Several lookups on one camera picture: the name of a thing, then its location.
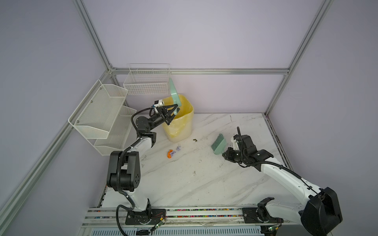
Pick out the aluminium frame back beam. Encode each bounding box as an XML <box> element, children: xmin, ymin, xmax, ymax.
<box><xmin>112</xmin><ymin>68</ymin><xmax>290</xmax><ymax>75</ymax></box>

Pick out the aluminium table edge rail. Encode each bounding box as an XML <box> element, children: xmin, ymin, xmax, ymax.
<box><xmin>262</xmin><ymin>113</ymin><xmax>311</xmax><ymax>206</ymax></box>

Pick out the white wire basket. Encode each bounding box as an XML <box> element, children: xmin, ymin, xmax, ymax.
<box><xmin>123</xmin><ymin>64</ymin><xmax>171</xmax><ymax>95</ymax></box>

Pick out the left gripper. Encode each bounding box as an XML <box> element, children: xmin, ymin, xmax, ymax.
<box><xmin>149</xmin><ymin>104</ymin><xmax>180</xmax><ymax>132</ymax></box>

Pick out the white mesh two-tier shelf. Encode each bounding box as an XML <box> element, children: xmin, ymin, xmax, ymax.
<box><xmin>68</xmin><ymin>81</ymin><xmax>136</xmax><ymax>156</ymax></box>

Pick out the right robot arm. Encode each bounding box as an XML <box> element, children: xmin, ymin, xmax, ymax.
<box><xmin>222</xmin><ymin>131</ymin><xmax>343</xmax><ymax>236</ymax></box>

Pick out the green plastic dustpan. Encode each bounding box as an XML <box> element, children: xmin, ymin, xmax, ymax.
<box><xmin>169</xmin><ymin>78</ymin><xmax>182</xmax><ymax>115</ymax></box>

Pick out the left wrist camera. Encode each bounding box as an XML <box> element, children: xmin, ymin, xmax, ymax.
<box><xmin>153</xmin><ymin>99</ymin><xmax>164</xmax><ymax>108</ymax></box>

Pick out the aluminium frame corner post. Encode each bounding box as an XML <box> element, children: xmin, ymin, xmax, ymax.
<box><xmin>264</xmin><ymin>0</ymin><xmax>334</xmax><ymax>117</ymax></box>

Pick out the yellow lined trash bin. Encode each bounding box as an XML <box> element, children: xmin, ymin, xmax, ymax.
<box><xmin>162</xmin><ymin>94</ymin><xmax>195</xmax><ymax>143</ymax></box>

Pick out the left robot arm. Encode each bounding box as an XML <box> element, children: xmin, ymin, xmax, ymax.
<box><xmin>106</xmin><ymin>101</ymin><xmax>180</xmax><ymax>236</ymax></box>

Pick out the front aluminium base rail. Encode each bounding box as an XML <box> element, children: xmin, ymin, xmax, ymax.
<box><xmin>78</xmin><ymin>206</ymin><xmax>309</xmax><ymax>236</ymax></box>

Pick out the green hand brush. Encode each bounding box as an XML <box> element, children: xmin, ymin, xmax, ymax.
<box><xmin>211</xmin><ymin>134</ymin><xmax>227</xmax><ymax>155</ymax></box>

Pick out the orange purple scrap near bin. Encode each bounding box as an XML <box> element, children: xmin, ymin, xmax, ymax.
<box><xmin>166</xmin><ymin>146</ymin><xmax>181</xmax><ymax>159</ymax></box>

